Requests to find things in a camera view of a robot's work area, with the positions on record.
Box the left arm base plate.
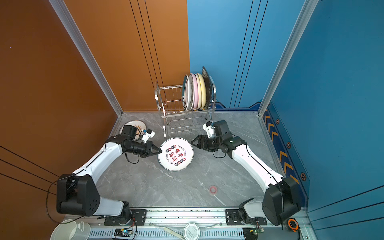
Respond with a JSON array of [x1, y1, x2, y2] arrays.
[[104, 209, 147, 227]]

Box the orange black tape measure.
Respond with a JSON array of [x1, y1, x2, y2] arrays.
[[287, 218, 300, 232]]

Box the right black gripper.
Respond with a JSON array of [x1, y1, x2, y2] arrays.
[[190, 134, 224, 152]]

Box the wooden stick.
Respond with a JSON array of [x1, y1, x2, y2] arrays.
[[164, 228, 185, 240]]

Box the white plate red characters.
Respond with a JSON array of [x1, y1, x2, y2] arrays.
[[158, 138, 194, 172]]

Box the clear plastic measuring cup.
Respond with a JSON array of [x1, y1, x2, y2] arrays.
[[50, 220, 91, 240]]

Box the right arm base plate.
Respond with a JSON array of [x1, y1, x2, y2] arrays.
[[225, 209, 267, 226]]

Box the white plate thin green ring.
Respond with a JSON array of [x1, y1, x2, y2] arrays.
[[187, 74, 196, 111]]

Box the aluminium front rail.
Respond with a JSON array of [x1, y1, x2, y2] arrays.
[[65, 207, 317, 240]]

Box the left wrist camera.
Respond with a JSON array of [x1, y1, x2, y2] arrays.
[[142, 129, 156, 144]]

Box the steel two-tier dish rack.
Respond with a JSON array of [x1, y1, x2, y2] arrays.
[[155, 78, 216, 140]]

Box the green circuit board left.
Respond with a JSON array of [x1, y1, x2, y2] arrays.
[[113, 228, 135, 240]]

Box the green circuit board right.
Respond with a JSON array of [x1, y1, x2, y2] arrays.
[[243, 227, 265, 240]]

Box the black floral square plate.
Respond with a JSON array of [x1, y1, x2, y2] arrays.
[[202, 66, 213, 110]]

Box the pink round plate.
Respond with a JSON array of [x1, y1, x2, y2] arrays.
[[192, 74, 200, 110]]

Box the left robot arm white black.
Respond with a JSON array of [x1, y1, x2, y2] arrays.
[[56, 125, 162, 225]]

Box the white plate dark green rim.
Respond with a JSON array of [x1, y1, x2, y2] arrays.
[[183, 74, 193, 111]]

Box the cream round plate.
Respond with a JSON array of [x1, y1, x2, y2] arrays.
[[196, 74, 202, 109]]

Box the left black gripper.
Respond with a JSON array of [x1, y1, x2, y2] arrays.
[[127, 141, 163, 158]]

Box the white plate orange sunburst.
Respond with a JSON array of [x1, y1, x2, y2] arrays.
[[119, 120, 147, 140]]

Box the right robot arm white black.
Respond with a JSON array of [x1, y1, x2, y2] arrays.
[[191, 121, 301, 226]]

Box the green circuit board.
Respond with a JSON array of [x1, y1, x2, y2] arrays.
[[113, 228, 135, 240], [243, 227, 265, 240]]

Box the yellow round plate with bear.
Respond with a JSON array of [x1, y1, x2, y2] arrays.
[[197, 73, 207, 109]]

